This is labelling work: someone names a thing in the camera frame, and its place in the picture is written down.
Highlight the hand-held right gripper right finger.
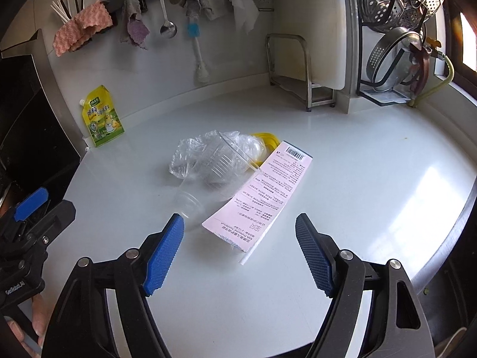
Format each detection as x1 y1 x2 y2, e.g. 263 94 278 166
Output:
295 212 435 358

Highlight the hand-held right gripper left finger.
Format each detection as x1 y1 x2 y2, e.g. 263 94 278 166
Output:
41 213 185 358

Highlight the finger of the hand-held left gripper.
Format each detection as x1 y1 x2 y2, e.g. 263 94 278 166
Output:
28 199 77 249
13 187 49 222

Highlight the small clear plastic cup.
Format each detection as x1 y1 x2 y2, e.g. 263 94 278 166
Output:
174 184 204 219

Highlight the pink carton box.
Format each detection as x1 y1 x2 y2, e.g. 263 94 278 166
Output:
202 141 313 266

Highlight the clear plastic bag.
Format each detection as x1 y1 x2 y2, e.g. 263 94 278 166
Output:
168 130 266 181

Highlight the large clear plastic cup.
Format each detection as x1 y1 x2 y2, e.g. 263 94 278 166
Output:
200 131 262 188

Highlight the person's left hand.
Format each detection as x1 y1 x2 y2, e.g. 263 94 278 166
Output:
3 294 50 356

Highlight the black kitchen appliance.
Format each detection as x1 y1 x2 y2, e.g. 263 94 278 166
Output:
0 29 81 213

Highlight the yellow seasoning pouch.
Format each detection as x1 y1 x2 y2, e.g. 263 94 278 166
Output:
78 84 126 148

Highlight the yellow plastic lid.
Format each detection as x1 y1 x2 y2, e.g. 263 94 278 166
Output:
250 131 281 165

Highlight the metal cutting board stand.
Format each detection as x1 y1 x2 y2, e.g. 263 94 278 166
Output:
265 33 337 112

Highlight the black lid rack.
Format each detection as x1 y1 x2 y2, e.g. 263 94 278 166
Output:
355 14 430 106

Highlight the pink dish cloth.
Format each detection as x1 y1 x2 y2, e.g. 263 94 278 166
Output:
52 0 114 58

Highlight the white chopsticks bundle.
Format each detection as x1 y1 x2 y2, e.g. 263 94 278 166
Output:
50 0 74 24

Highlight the grey and purple cloth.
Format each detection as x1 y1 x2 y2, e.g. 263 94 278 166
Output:
119 0 150 50

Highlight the metal rimmed pot lid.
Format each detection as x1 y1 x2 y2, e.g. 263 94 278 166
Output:
366 26 425 92

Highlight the hanging metal spoon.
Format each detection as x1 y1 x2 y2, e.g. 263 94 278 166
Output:
152 0 178 39

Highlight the blue silicone brush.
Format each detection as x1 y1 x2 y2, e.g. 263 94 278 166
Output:
185 7 212 85

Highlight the white cutting board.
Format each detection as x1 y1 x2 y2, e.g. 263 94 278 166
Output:
271 0 354 91

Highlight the orange gas valve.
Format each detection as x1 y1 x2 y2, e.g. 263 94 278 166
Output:
426 36 443 59

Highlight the dark framed window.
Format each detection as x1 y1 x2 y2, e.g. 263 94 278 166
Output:
445 5 477 107

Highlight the white rag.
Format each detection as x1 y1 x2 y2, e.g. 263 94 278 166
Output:
227 0 261 36

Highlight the yellow green gas hose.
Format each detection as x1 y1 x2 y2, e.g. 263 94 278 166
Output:
407 57 456 107

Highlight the brown pot handle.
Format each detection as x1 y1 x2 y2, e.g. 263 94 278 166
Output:
409 42 432 95

